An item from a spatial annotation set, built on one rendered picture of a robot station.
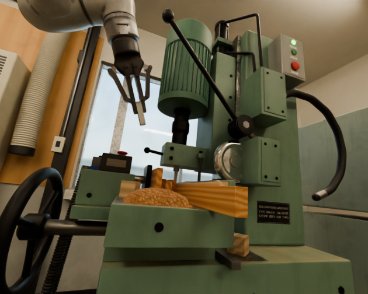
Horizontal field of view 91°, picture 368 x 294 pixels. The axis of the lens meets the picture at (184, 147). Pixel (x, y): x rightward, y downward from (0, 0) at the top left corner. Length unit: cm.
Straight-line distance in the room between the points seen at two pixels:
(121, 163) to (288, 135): 55
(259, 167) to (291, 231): 26
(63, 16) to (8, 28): 181
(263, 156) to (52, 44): 194
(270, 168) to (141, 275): 35
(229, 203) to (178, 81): 43
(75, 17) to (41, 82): 131
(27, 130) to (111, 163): 132
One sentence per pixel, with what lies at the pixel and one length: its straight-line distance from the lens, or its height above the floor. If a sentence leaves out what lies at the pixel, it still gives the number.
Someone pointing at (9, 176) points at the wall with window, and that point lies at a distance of 196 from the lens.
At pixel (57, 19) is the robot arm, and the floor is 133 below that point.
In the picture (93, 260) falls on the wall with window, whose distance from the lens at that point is 193.
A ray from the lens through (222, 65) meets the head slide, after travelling 71.
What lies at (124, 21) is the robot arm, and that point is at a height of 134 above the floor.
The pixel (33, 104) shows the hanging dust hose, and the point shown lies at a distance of 186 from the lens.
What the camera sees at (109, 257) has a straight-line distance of 38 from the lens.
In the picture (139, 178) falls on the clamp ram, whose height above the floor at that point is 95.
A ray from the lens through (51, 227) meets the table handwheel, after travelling 57.
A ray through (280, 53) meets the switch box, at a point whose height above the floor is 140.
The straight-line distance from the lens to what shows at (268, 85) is 59.
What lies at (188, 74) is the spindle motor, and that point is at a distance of 61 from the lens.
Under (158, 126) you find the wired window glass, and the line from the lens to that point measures 204.
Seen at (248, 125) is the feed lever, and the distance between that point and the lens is 53.
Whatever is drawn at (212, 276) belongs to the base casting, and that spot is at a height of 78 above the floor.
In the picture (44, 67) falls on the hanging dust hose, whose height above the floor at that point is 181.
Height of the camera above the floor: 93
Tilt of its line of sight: 14 degrees up
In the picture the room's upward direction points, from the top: 5 degrees clockwise
